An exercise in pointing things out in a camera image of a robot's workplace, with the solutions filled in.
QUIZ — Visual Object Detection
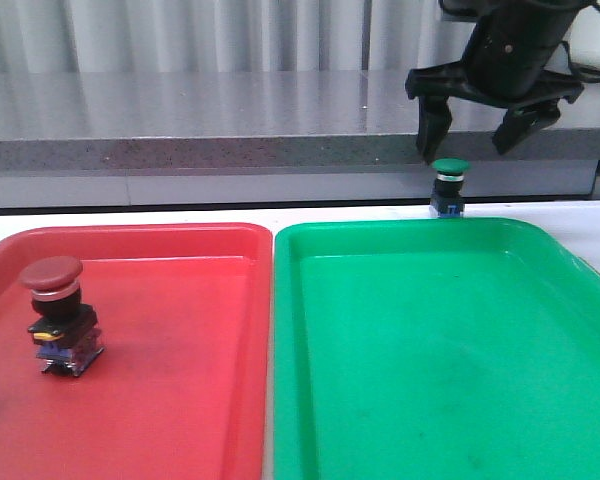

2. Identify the green mushroom push button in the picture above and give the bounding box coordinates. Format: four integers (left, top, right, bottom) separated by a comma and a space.
430, 158, 470, 218

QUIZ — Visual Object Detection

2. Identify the grey stone counter ledge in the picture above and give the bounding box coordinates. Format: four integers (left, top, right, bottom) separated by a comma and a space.
0, 69, 600, 209

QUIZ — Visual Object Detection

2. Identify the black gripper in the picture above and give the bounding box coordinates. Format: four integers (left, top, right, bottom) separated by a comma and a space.
405, 1, 585, 164

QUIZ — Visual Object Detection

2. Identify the red plastic tray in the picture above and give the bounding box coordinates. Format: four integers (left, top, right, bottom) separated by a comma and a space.
0, 223, 272, 479

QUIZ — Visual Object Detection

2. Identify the green plastic tray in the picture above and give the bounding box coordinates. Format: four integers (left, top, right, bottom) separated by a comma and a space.
273, 218, 600, 479

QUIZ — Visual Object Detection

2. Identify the red mushroom push button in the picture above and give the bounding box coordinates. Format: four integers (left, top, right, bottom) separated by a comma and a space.
19, 256, 104, 378

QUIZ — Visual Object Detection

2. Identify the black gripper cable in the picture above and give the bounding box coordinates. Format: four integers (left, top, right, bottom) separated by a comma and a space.
559, 0, 600, 84

